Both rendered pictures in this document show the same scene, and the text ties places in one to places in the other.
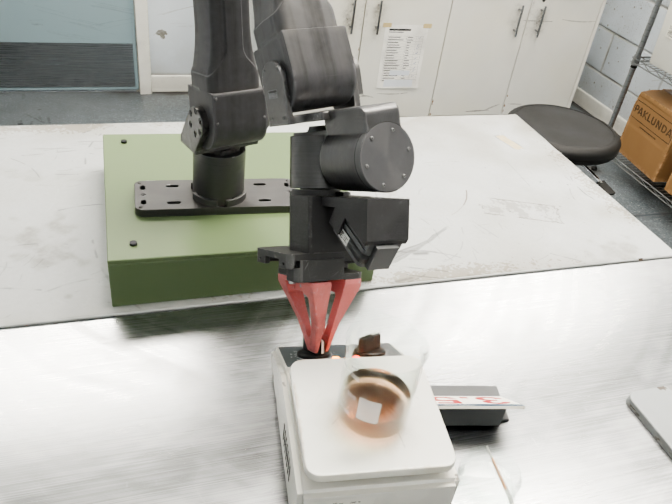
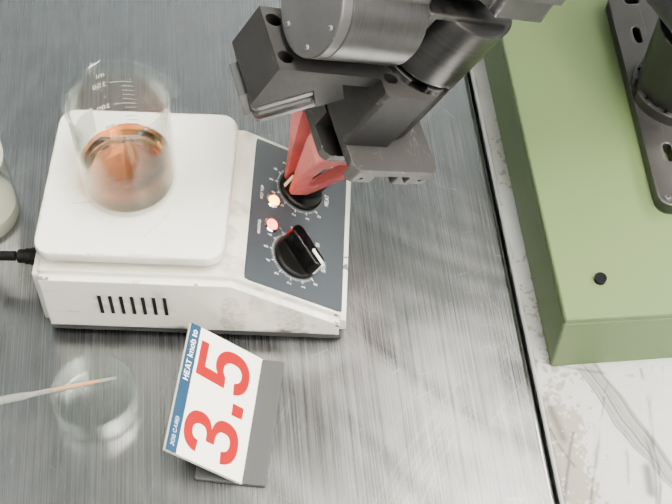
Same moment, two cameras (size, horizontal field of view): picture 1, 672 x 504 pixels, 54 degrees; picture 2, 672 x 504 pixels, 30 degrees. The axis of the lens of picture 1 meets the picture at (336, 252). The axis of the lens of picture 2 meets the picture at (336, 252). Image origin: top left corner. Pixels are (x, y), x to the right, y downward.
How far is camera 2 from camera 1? 0.83 m
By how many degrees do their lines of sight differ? 69
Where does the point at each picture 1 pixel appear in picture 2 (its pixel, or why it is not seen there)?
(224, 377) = not seen: hidden behind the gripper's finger
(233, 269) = (513, 130)
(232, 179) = (656, 71)
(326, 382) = (191, 145)
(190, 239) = (549, 59)
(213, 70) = not seen: outside the picture
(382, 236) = (241, 60)
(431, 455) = (52, 226)
